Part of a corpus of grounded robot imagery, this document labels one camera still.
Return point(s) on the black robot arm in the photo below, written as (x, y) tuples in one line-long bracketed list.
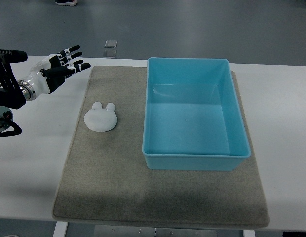
[(11, 96)]

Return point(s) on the white bunny toy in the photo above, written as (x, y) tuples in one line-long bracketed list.
[(99, 119)]

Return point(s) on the white left table leg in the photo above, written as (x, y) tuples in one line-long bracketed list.
[(60, 229)]

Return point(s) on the blue plastic box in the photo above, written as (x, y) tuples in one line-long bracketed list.
[(193, 118)]

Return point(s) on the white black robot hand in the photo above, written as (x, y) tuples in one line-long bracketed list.
[(50, 73)]

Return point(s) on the metal table crossbar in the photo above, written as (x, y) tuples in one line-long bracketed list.
[(124, 231)]

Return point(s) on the white table leg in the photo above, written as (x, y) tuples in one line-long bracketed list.
[(249, 233), (60, 229)]

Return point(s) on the dark shoe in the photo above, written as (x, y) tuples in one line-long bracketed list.
[(66, 2)]

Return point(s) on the white right table leg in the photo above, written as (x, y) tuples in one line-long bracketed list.
[(249, 233)]

